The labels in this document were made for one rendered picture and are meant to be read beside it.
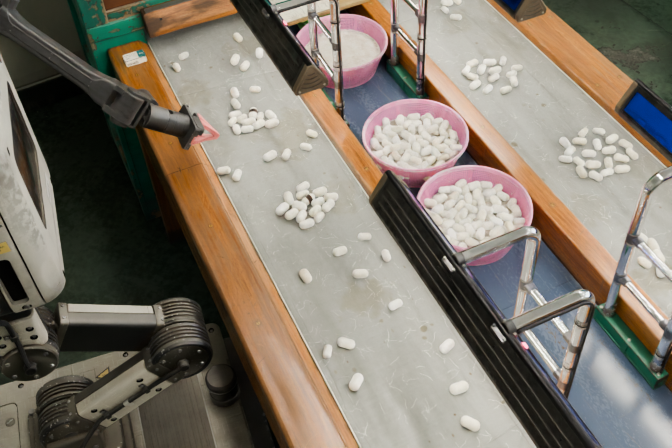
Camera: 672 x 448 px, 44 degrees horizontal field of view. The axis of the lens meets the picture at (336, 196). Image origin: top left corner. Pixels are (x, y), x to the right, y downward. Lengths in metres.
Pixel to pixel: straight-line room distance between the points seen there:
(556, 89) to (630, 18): 1.69
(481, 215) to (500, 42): 0.68
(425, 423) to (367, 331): 0.24
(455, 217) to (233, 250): 0.52
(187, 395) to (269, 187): 0.53
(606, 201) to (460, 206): 0.34
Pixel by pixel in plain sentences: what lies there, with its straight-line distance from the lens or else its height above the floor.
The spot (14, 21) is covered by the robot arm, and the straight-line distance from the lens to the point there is 2.02.
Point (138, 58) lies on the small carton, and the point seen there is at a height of 0.78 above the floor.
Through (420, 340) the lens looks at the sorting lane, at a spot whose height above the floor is 0.74.
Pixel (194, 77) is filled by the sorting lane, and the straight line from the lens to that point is 2.39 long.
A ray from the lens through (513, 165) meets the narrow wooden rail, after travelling 2.05.
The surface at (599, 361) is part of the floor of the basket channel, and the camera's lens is 1.84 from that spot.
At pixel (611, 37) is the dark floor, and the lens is 3.84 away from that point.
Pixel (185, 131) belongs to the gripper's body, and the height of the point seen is 0.89.
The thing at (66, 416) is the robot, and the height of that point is 0.65.
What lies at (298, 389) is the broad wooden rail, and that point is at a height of 0.76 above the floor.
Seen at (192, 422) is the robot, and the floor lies 0.48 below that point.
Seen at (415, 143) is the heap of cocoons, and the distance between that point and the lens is 2.12.
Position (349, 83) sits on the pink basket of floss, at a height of 0.70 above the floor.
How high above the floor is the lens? 2.19
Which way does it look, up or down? 46 degrees down
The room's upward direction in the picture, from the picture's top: 4 degrees counter-clockwise
